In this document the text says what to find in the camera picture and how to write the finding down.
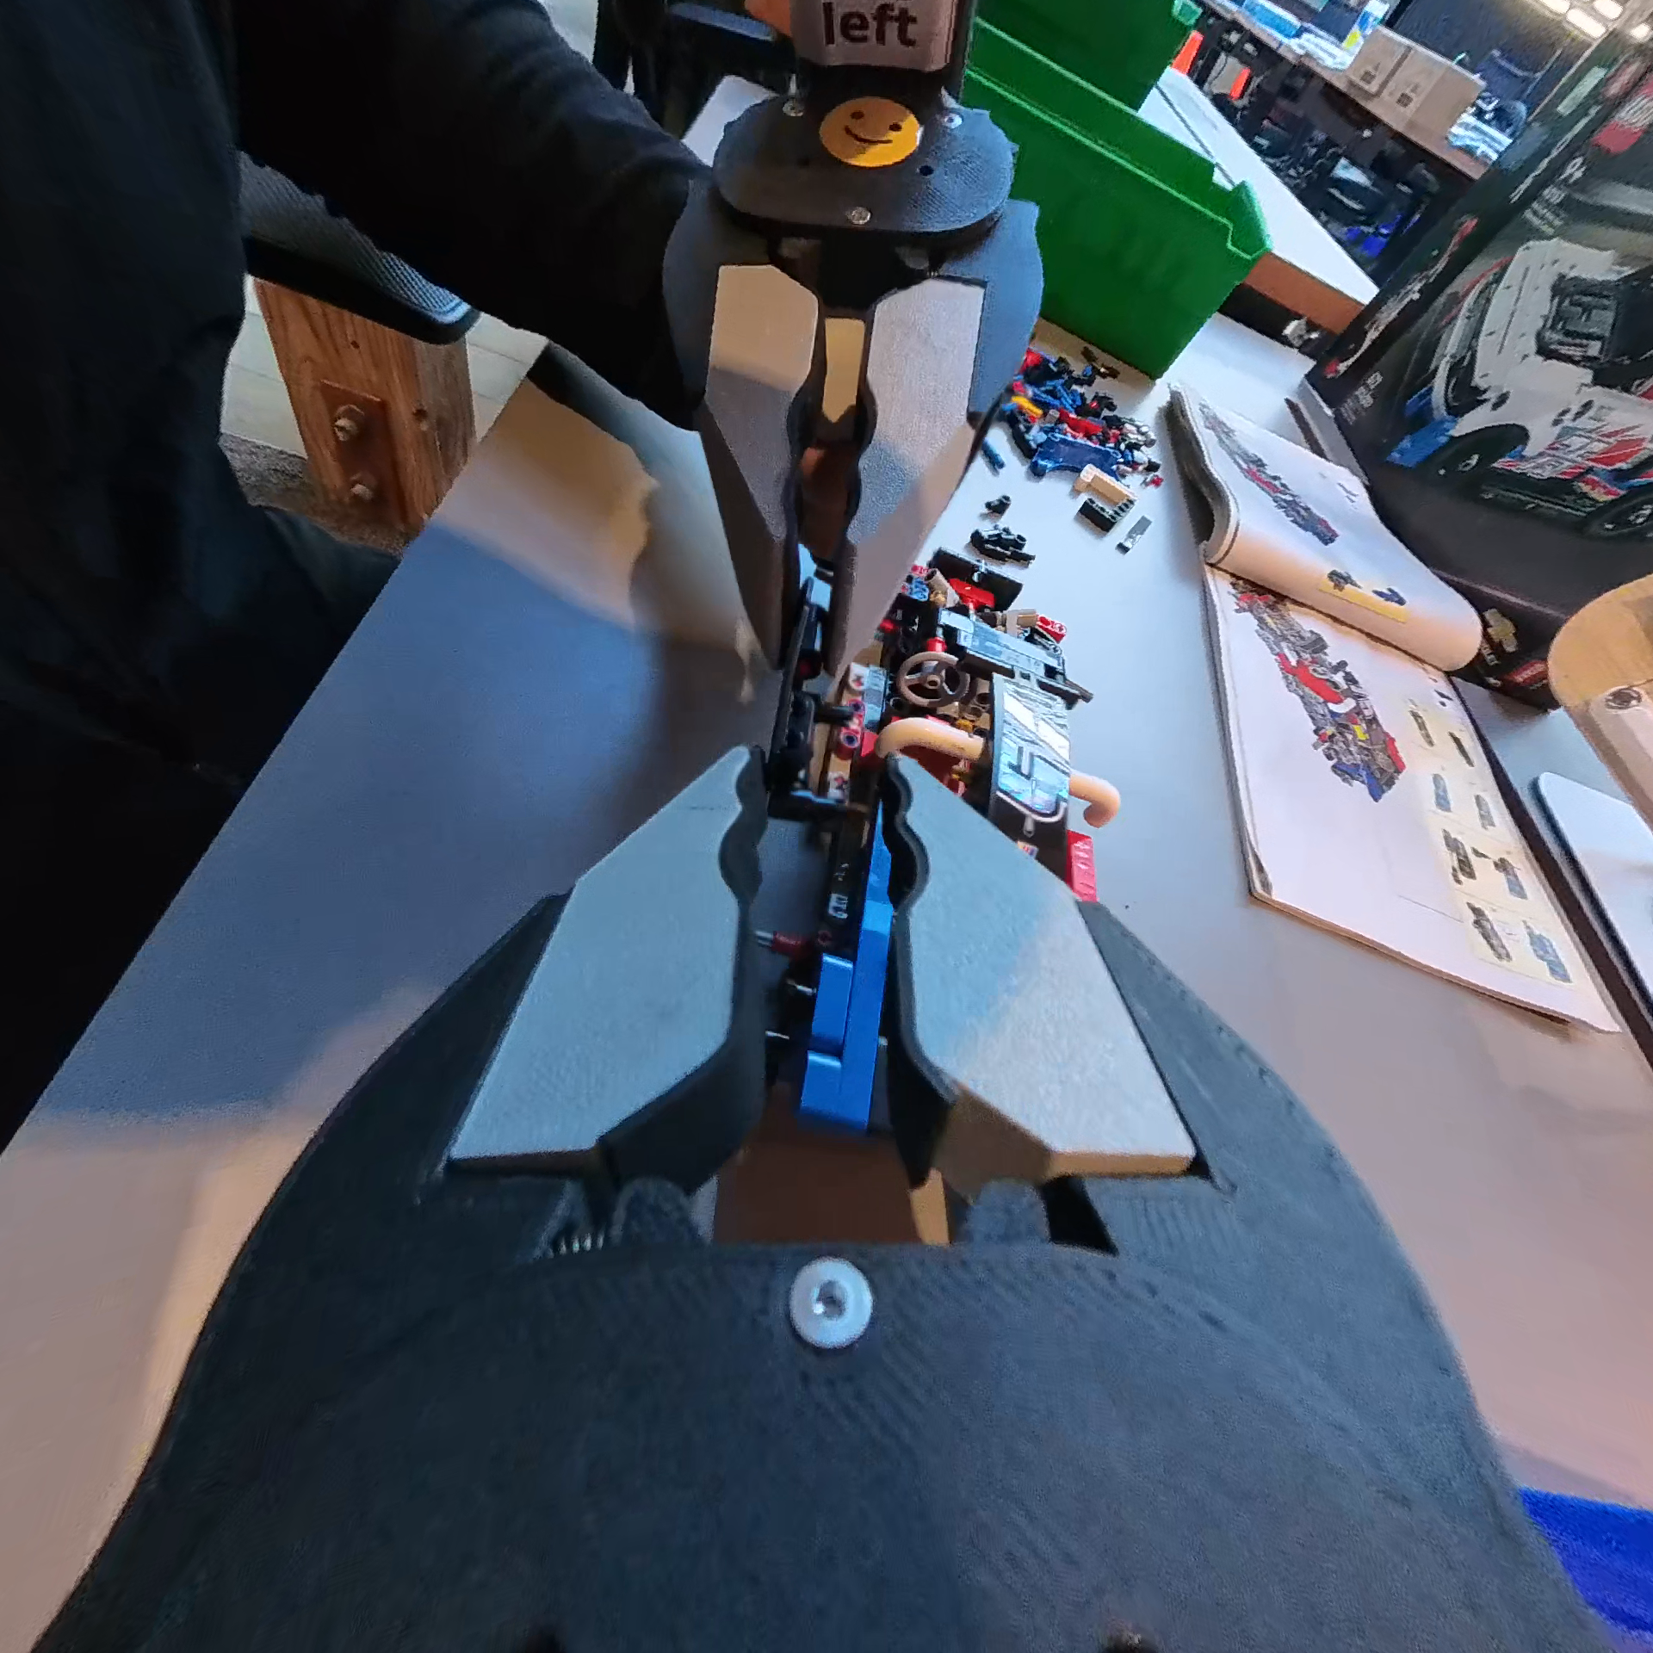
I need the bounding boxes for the white flat stand base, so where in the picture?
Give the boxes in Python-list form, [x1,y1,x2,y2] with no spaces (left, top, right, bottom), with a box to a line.
[1529,772,1653,1035]

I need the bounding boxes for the green storage bin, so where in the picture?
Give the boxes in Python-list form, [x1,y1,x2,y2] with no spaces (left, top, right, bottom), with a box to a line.
[962,20,1273,380]
[978,0,1202,110]

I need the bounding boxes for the pile of loose toy bricks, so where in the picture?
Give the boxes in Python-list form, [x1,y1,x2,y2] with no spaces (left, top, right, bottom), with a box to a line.
[982,343,1165,480]

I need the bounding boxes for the small black brick part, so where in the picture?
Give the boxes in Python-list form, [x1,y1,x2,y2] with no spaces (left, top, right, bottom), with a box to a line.
[767,549,854,821]

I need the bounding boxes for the person's left forearm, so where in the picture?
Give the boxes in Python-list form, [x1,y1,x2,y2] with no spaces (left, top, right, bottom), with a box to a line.
[232,0,712,427]

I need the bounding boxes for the background table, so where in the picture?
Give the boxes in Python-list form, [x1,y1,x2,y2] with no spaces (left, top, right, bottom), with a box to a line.
[1143,67,1381,341]

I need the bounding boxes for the black toy set box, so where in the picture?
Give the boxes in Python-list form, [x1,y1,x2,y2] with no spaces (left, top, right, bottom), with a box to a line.
[1291,0,1653,705]

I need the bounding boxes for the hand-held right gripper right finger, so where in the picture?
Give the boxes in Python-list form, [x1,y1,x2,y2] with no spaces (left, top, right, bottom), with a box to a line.
[881,758,1196,1197]

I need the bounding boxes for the blue storage bin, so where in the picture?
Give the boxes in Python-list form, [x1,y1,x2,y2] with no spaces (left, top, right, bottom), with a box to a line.
[1517,1486,1653,1641]

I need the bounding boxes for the open instruction booklet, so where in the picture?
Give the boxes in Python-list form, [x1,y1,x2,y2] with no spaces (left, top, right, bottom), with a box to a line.
[1163,380,1621,1035]

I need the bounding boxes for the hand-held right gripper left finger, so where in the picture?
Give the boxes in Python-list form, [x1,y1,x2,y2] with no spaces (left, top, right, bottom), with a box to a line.
[445,746,769,1183]

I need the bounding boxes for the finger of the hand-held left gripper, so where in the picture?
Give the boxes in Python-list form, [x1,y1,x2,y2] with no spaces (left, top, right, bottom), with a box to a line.
[826,278,984,673]
[702,264,828,667]

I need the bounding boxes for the toy brick car chassis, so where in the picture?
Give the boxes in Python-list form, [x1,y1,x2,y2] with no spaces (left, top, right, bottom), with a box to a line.
[761,549,1126,1138]

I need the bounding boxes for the person's dark clothed body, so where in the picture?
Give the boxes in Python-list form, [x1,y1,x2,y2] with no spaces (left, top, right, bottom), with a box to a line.
[0,0,401,1151]

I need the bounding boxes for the background shelves with boxes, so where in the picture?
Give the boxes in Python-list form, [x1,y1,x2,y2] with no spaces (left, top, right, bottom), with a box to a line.
[1194,0,1590,183]

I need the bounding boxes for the wooden post with bolts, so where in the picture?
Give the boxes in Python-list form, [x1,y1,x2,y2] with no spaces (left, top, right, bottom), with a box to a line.
[256,278,480,541]

